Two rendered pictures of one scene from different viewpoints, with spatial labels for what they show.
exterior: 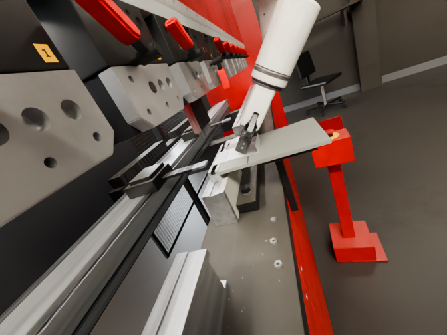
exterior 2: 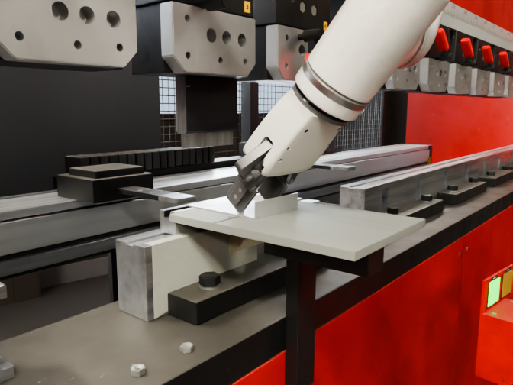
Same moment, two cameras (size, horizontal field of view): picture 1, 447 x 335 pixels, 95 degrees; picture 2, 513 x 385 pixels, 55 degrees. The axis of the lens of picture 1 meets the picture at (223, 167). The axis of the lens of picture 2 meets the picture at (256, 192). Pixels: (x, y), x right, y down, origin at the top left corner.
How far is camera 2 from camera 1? 30 cm
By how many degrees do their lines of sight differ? 22
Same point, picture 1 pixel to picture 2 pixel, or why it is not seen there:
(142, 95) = (23, 11)
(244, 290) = not seen: outside the picture
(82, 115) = not seen: outside the picture
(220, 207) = (133, 273)
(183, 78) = (171, 27)
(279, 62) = (332, 66)
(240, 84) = (494, 132)
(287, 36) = (356, 24)
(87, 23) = not seen: outside the picture
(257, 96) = (281, 110)
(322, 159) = (498, 363)
